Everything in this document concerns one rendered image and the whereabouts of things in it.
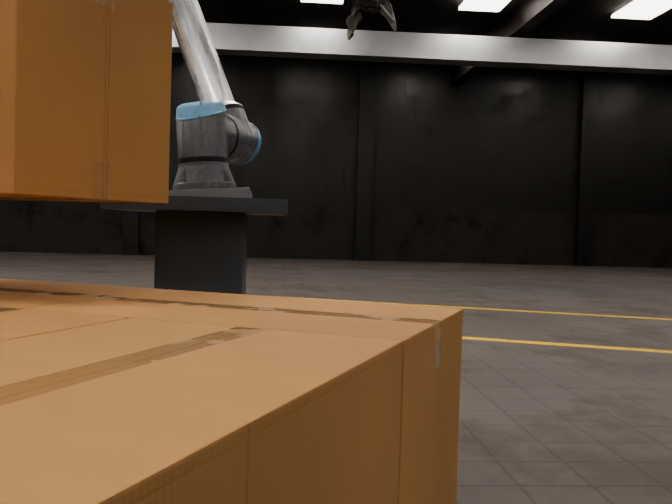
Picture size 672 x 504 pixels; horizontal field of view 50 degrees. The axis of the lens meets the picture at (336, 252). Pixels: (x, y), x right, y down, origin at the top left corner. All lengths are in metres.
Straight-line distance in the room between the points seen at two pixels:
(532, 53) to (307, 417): 11.02
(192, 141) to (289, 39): 8.81
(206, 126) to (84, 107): 0.92
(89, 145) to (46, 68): 0.15
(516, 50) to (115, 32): 10.27
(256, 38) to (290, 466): 10.47
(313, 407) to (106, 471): 0.24
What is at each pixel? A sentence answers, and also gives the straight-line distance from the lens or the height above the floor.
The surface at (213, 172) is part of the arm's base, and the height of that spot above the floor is 0.83.
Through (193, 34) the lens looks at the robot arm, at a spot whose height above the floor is 1.29.
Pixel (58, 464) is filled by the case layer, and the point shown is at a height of 0.54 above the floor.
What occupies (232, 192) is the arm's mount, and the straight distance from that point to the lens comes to 2.12.
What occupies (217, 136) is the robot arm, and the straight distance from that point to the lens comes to 2.21.
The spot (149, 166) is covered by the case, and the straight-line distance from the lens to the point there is 1.45.
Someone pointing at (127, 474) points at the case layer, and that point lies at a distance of 0.42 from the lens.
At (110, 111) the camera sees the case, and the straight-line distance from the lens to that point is 1.37.
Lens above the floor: 0.68
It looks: 2 degrees down
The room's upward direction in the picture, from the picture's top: 2 degrees clockwise
